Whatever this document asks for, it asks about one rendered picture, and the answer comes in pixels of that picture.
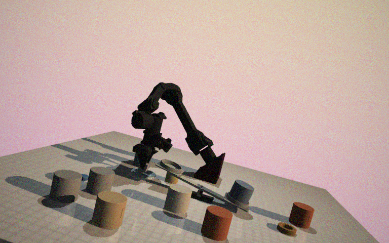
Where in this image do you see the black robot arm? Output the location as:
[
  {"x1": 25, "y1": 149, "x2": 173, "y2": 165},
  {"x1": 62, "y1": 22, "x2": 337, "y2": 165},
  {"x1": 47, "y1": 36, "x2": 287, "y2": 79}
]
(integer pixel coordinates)
[{"x1": 131, "y1": 82, "x2": 218, "y2": 166}]

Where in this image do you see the brown ring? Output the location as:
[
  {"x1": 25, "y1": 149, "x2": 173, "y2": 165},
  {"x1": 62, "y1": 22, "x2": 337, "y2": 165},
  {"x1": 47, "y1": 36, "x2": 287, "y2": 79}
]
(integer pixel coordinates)
[{"x1": 277, "y1": 222, "x2": 297, "y2": 236}]

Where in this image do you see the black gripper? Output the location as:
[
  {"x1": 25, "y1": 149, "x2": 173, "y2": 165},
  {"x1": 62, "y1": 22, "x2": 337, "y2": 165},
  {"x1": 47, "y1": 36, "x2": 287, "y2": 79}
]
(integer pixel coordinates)
[{"x1": 132, "y1": 129, "x2": 161, "y2": 169}]

